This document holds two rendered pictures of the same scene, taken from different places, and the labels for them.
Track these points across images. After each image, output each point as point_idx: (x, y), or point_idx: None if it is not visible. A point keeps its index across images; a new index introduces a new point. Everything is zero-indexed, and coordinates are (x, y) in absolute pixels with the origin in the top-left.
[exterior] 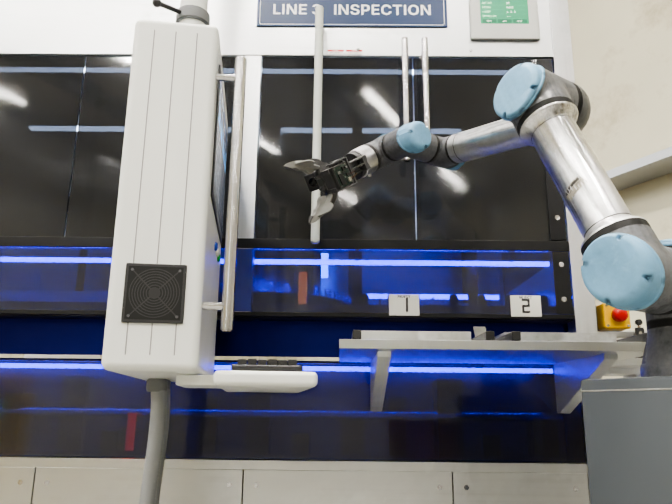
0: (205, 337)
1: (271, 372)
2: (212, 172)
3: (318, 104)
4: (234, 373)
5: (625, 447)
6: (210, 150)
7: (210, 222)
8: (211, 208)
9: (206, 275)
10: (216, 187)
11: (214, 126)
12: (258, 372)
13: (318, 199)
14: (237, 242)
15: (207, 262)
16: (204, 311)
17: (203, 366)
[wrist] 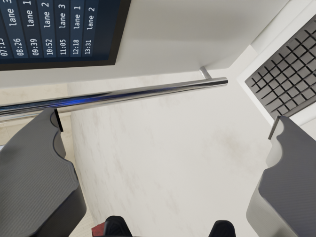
0: (247, 26)
1: (257, 108)
2: (84, 66)
3: None
4: (242, 88)
5: None
6: (63, 83)
7: (144, 45)
8: (128, 43)
9: (190, 52)
10: (90, 13)
11: (7, 73)
12: (252, 100)
13: (257, 184)
14: (171, 94)
15: (181, 51)
16: (215, 50)
17: (260, 30)
